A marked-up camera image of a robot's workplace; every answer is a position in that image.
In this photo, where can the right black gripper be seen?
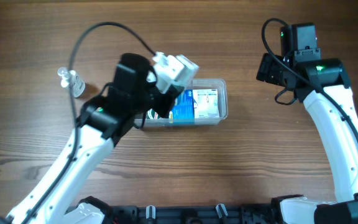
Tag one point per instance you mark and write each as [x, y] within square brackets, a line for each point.
[266, 71]

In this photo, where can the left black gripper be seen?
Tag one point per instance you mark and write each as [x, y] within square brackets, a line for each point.
[165, 101]

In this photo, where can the dark green round-label box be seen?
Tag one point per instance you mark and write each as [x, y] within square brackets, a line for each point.
[152, 114]

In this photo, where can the blue cardboard box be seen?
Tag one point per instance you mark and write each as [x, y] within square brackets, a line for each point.
[183, 109]

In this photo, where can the white Hansaplast plaster box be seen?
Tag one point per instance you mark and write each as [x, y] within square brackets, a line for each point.
[206, 103]

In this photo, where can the small clear sanitizer bottle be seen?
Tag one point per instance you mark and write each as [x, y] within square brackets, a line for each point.
[70, 80]

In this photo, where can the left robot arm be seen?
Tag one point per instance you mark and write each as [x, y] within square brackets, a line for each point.
[138, 86]

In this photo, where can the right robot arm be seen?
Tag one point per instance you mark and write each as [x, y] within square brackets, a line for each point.
[324, 88]

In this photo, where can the clear plastic container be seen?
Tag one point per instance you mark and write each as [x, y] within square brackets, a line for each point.
[199, 84]

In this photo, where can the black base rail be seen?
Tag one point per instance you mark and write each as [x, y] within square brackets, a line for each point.
[218, 214]

